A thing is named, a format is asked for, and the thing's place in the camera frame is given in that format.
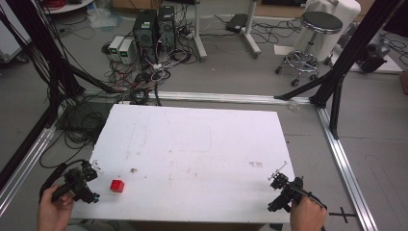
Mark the coil of black cables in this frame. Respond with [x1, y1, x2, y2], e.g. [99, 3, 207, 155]
[38, 101, 114, 169]

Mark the black frame strut with cables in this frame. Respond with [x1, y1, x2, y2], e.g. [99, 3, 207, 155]
[0, 0, 126, 191]

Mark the round white table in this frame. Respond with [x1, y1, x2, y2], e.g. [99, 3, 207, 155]
[40, 0, 96, 15]

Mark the white covered object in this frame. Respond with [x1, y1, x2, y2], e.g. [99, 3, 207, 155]
[293, 0, 363, 63]

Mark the black device on white board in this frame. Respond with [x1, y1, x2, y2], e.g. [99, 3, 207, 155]
[355, 43, 390, 74]

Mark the tangle of floor cables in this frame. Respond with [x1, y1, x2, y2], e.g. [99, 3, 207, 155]
[100, 30, 201, 106]

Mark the white stand leg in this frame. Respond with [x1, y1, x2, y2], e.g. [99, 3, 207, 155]
[191, 0, 209, 63]
[241, 0, 263, 60]

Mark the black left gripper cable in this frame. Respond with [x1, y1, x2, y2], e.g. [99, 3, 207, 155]
[38, 159, 89, 204]

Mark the red cube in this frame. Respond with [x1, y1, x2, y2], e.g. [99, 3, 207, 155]
[110, 179, 126, 193]

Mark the person's right hand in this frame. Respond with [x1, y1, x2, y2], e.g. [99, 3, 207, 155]
[290, 195, 328, 231]

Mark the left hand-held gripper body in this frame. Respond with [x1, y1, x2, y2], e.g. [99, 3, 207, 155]
[51, 159, 101, 205]

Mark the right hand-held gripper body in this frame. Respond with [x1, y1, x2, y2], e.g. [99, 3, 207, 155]
[267, 172, 306, 214]

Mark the clear plastic bag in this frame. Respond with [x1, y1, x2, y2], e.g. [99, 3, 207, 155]
[86, 7, 123, 33]

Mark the person's left hand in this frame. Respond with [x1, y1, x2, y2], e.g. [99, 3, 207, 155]
[37, 185, 75, 231]

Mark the flat black box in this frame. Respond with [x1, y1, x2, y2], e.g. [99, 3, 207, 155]
[224, 13, 249, 34]

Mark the round black chrome stool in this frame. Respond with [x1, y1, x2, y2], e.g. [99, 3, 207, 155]
[274, 11, 344, 88]

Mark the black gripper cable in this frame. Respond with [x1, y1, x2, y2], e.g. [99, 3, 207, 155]
[293, 186, 328, 210]
[38, 159, 89, 204]

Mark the white bench power supply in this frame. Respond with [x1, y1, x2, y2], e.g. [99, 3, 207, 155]
[118, 38, 137, 65]
[108, 35, 125, 62]

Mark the black computer tower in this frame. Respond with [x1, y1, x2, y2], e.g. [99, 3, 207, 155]
[132, 9, 159, 63]
[156, 5, 178, 53]

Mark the aluminium floor rail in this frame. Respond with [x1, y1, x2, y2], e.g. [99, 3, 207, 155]
[0, 125, 58, 217]
[82, 90, 313, 106]
[315, 107, 380, 231]

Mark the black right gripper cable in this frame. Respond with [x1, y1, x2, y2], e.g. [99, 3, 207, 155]
[293, 186, 328, 210]

